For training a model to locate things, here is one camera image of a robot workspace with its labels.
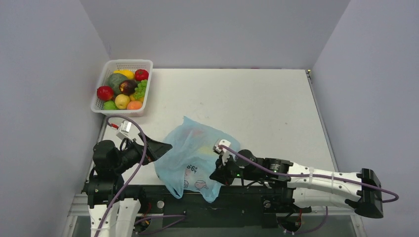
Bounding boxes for yellow fake lemon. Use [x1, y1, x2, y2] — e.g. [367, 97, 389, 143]
[114, 94, 131, 110]

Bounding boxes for orange fake peach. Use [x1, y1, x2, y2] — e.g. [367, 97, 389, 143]
[126, 101, 143, 110]

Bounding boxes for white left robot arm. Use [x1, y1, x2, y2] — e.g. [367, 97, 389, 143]
[82, 137, 172, 237]

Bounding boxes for light blue printed plastic bag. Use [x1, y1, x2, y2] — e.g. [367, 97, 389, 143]
[154, 117, 240, 203]

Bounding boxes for green fake melon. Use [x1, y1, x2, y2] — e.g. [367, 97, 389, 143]
[105, 73, 128, 95]

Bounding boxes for green fake lime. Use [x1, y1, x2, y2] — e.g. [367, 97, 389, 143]
[102, 100, 119, 110]

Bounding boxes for red fake apple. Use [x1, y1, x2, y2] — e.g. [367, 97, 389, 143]
[96, 86, 114, 101]

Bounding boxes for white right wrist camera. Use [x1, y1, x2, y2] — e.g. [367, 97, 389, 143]
[213, 139, 231, 165]

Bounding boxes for white plastic basket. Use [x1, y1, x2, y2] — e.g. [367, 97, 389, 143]
[90, 59, 153, 117]

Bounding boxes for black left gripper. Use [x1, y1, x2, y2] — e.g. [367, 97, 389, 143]
[113, 130, 172, 172]

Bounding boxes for dark purple fake fruit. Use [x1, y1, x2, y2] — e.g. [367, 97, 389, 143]
[119, 79, 137, 96]

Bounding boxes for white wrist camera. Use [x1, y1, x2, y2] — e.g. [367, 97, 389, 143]
[213, 139, 231, 165]
[116, 120, 132, 140]

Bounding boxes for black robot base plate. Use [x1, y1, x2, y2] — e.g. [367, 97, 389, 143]
[118, 185, 311, 228]

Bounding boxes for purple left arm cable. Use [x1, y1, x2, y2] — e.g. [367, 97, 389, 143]
[94, 114, 187, 237]

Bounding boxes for green fake grapes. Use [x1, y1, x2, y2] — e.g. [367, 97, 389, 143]
[133, 79, 148, 100]

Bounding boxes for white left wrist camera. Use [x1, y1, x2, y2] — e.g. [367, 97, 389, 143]
[116, 120, 132, 140]

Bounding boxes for red fake tomato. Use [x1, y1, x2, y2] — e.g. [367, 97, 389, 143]
[134, 69, 149, 81]

